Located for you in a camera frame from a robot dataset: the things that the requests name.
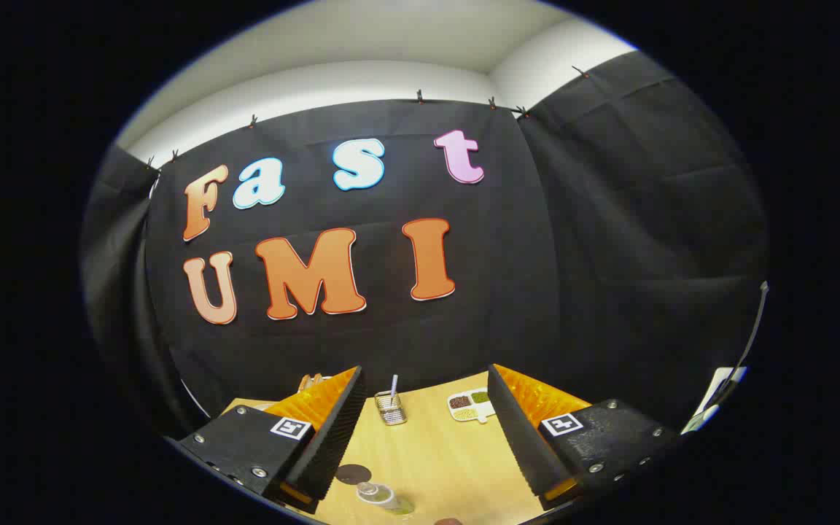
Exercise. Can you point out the dark round coaster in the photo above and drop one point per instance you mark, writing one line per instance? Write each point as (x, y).
(353, 474)

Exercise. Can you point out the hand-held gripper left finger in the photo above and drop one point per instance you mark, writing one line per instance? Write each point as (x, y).
(336, 437)

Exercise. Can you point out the row of black clips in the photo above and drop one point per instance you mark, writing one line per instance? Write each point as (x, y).
(420, 97)

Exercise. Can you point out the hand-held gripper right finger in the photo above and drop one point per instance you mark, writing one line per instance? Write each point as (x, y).
(518, 437)

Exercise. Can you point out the clear plastic juice bottle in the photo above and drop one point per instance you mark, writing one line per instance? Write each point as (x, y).
(383, 497)

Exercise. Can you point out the white toaster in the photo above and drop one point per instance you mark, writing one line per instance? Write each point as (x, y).
(326, 378)

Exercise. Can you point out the striped straw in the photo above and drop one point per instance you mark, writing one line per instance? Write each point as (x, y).
(394, 385)

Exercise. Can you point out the white divided dish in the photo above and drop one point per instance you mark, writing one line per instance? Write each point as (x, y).
(464, 405)

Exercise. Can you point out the wooden table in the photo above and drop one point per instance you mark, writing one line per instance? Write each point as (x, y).
(434, 459)

